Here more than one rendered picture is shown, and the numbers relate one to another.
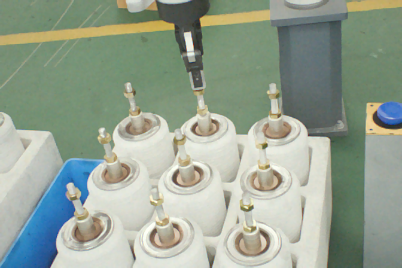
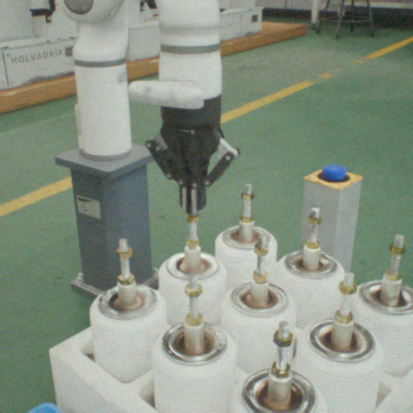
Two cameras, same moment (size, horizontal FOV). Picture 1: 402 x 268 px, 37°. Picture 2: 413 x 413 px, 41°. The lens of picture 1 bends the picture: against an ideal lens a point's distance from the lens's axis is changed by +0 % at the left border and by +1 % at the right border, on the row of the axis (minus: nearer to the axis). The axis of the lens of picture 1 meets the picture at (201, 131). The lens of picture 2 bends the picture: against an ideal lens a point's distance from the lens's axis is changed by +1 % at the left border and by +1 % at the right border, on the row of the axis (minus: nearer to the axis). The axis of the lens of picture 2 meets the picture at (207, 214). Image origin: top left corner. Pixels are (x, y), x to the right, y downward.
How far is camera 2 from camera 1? 80 cm
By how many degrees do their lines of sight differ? 57
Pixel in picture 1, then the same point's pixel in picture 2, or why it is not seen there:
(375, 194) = (338, 249)
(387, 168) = (347, 218)
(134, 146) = (155, 317)
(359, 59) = not seen: hidden behind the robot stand
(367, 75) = not seen: hidden behind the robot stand
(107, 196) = (225, 364)
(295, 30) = (124, 180)
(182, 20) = (217, 117)
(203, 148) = (218, 279)
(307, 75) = (134, 227)
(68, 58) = not seen: outside the picture
